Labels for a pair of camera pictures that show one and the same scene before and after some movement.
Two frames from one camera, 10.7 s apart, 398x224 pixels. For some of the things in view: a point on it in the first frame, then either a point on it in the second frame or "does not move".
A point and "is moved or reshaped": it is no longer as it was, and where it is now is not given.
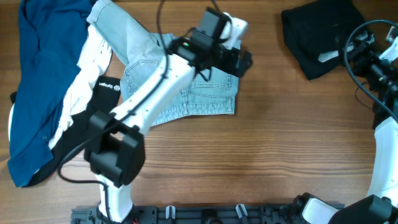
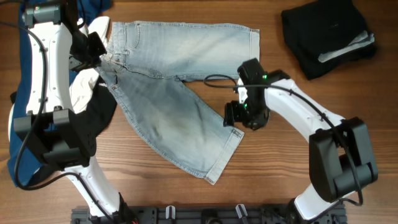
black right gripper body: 379,74 to 253,114
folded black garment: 318,33 does not move
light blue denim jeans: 134,49 is moved or reshaped
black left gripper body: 224,60 to 88,51
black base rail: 185,214 does not move
